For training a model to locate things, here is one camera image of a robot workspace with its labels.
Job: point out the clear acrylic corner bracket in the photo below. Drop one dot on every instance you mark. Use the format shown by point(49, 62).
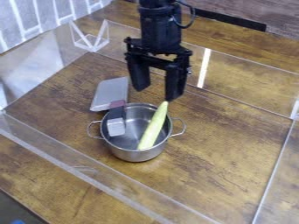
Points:
point(89, 42)

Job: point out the silver metal pot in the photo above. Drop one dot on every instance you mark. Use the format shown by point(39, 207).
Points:
point(123, 145)

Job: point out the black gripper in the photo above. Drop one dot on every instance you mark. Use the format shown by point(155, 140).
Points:
point(158, 49)

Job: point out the black strip on wall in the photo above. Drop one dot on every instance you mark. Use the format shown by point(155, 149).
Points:
point(231, 20)

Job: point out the clear acrylic enclosure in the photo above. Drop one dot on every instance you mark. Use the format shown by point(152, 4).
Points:
point(227, 172)

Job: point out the silver block with dark bands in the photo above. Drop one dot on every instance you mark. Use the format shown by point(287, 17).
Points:
point(111, 98)

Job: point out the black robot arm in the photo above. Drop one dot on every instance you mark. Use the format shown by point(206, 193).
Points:
point(187, 13)

